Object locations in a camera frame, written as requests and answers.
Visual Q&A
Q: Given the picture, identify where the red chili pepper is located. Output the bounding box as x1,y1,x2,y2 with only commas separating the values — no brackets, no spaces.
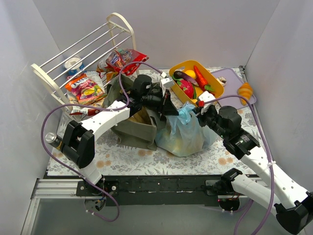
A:
194,66,214,94

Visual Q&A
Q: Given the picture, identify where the purple eggplant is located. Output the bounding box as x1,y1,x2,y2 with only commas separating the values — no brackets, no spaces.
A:
172,70,199,87

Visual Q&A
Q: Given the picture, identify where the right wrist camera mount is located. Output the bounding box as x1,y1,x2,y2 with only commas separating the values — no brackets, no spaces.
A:
197,91,216,115

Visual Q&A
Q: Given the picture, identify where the red snack bag lower shelf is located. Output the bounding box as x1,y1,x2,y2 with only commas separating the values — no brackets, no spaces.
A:
105,48,149,76

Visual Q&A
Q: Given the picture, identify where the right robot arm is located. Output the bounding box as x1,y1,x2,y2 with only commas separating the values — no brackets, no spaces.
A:
194,105,313,235

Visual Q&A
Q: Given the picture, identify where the dark drink can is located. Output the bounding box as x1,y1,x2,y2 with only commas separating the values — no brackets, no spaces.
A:
45,132,62,150

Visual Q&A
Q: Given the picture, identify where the blue white tin can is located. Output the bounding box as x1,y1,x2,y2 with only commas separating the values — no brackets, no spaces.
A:
64,56,85,75

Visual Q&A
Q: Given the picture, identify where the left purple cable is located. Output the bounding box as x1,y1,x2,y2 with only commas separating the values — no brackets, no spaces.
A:
40,61,167,222

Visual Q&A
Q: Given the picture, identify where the orange croissant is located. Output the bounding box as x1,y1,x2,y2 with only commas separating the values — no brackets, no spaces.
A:
237,82,253,106

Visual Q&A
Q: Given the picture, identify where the green canvas tote bag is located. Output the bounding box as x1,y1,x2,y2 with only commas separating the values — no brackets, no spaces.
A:
103,75,166,151

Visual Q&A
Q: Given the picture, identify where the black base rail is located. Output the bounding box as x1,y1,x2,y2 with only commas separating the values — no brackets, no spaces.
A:
75,175,252,206

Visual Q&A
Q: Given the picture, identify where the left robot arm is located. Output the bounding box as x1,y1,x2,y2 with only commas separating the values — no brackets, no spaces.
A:
60,74,178,185

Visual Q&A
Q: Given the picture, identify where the purple tray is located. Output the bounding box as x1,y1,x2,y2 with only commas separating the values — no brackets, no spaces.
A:
212,68,246,109

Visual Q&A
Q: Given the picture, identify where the colourful fruit candy bag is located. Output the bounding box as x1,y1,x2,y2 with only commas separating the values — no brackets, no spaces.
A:
65,74,105,105

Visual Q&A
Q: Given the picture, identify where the pink dragon fruit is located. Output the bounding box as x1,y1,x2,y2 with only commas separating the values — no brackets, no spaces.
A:
176,79,195,99

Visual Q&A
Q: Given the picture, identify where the chocolate white donut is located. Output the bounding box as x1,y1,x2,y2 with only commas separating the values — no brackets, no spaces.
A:
217,76,227,87

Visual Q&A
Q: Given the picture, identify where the brown paper snack bag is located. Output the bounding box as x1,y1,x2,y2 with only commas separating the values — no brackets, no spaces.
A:
118,90,150,123

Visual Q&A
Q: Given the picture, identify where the light blue plastic bag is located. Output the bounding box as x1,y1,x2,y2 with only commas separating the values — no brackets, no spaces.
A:
155,102,217,157

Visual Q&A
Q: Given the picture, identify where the yellow plastic fruit basket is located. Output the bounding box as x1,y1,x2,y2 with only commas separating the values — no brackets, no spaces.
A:
168,60,225,103

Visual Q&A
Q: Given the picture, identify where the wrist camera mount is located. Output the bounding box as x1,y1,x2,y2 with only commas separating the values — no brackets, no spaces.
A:
159,71,175,95
197,91,216,115

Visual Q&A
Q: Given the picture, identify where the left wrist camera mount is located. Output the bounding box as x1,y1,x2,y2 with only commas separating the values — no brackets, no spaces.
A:
159,71,175,95

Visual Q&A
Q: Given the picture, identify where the white metal shelf rack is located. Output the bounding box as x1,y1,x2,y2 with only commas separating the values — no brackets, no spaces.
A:
31,13,149,120

